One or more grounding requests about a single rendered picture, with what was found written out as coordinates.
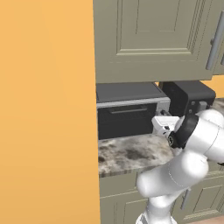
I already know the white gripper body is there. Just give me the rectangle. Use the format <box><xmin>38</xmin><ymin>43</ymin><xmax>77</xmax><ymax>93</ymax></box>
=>
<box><xmin>151</xmin><ymin>115</ymin><xmax>179</xmax><ymax>136</ymax></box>

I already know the dark toaster oven door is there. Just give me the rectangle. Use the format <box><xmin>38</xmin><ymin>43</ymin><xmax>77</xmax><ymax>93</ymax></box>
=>
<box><xmin>97</xmin><ymin>102</ymin><xmax>158</xmax><ymax>141</ymax></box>

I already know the black toaster oven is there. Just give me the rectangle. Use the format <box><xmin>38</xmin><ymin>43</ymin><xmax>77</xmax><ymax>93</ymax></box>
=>
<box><xmin>95</xmin><ymin>81</ymin><xmax>172</xmax><ymax>141</ymax></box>

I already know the olive base cupboard door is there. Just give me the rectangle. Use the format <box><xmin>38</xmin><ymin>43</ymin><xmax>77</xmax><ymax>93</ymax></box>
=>
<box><xmin>171</xmin><ymin>171</ymin><xmax>224</xmax><ymax>224</ymax></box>
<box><xmin>100</xmin><ymin>193</ymin><xmax>151</xmax><ymax>224</ymax></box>

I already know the black countertop appliance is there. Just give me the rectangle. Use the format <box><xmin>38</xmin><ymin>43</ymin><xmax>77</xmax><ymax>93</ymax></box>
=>
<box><xmin>158</xmin><ymin>80</ymin><xmax>217</xmax><ymax>118</ymax></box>

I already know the olive drawer front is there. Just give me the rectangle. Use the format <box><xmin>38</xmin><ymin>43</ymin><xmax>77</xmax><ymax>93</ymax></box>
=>
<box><xmin>99</xmin><ymin>170</ymin><xmax>140</xmax><ymax>200</ymax></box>

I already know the grey toaster oven door handle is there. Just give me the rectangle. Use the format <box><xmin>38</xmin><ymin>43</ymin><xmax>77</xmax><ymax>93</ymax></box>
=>
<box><xmin>108</xmin><ymin>107</ymin><xmax>149</xmax><ymax>115</ymax></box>

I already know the olive wall cupboard door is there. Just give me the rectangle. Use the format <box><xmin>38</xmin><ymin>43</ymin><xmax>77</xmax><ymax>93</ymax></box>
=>
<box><xmin>93</xmin><ymin>0</ymin><xmax>224</xmax><ymax>84</ymax></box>
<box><xmin>212</xmin><ymin>51</ymin><xmax>224</xmax><ymax>76</ymax></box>

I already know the grey cupboard door handle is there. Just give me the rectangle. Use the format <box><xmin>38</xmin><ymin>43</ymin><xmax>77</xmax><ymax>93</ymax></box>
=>
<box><xmin>179</xmin><ymin>187</ymin><xmax>193</xmax><ymax>211</ymax></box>
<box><xmin>205</xmin><ymin>10</ymin><xmax>224</xmax><ymax>71</ymax></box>

